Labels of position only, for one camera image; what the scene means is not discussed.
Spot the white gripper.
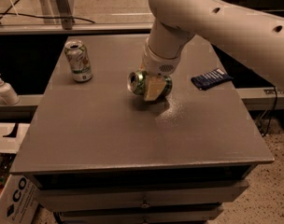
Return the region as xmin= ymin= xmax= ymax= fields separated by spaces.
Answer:
xmin=139 ymin=39 xmax=180 ymax=102

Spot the green soda can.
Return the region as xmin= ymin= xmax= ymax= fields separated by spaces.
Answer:
xmin=127 ymin=70 xmax=173 ymax=96

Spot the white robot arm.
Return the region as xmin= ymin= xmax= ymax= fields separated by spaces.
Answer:
xmin=141 ymin=0 xmax=284 ymax=101

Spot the white soda can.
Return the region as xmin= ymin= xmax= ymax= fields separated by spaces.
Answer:
xmin=64 ymin=39 xmax=92 ymax=82

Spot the blue chip bag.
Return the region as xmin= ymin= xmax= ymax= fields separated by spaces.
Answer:
xmin=191 ymin=68 xmax=233 ymax=91

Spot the grey drawer cabinet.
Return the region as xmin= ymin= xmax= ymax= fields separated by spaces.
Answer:
xmin=11 ymin=35 xmax=273 ymax=224

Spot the white pump bottle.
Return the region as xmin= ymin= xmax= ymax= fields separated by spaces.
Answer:
xmin=0 ymin=75 xmax=20 ymax=105

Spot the white cardboard box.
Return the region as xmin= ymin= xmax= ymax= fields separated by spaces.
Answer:
xmin=0 ymin=175 xmax=38 ymax=224

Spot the left metal bracket post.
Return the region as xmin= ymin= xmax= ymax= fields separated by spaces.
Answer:
xmin=55 ymin=0 xmax=74 ymax=30

